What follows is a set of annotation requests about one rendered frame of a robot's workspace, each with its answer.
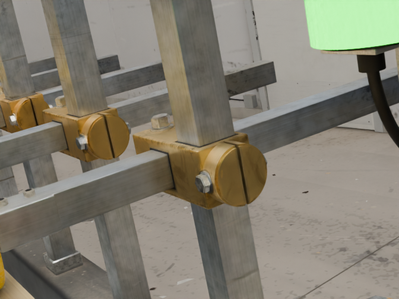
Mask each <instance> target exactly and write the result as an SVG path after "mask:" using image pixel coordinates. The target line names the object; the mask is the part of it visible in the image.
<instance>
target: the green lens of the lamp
mask: <svg viewBox="0 0 399 299"><path fill-rule="evenodd" d="M304 2H305V10H306V18H307V23H308V31H309V39H310V44H311V47H312V48H314V49H322V50H341V49H357V48H363V47H373V46H381V45H385V44H392V43H398V42H399V0H304Z"/></svg>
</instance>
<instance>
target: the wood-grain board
mask: <svg viewBox="0 0 399 299"><path fill-rule="evenodd" d="M4 272H5V284H4V286H3V287H2V288H1V289H0V299H35V298H34V297H32V296H31V295H30V294H29V293H28V292H27V291H26V290H25V289H24V288H23V287H22V286H21V285H20V284H19V283H18V282H17V281H16V280H15V279H14V278H13V277H12V276H11V275H10V274H9V273H8V272H7V271H6V270H5V269H4Z"/></svg>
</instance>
